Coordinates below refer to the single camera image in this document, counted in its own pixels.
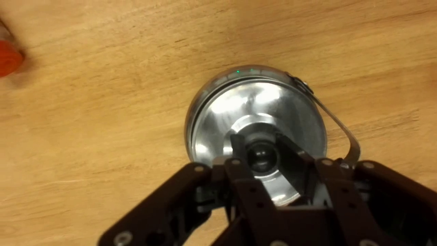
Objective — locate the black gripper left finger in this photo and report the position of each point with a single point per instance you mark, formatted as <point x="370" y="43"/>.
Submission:
<point x="182" y="203"/>

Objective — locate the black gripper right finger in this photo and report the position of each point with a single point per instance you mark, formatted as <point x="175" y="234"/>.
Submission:
<point x="373" y="207"/>

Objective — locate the steel teapot lid black knob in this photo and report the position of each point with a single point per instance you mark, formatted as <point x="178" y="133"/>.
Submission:
<point x="273" y="110"/>

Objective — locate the stainless steel teapot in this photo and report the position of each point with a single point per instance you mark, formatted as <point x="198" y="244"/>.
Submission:
<point x="254" y="73"/>

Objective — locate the red-orange toy tomato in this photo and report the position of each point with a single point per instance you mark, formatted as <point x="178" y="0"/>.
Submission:
<point x="8" y="59"/>

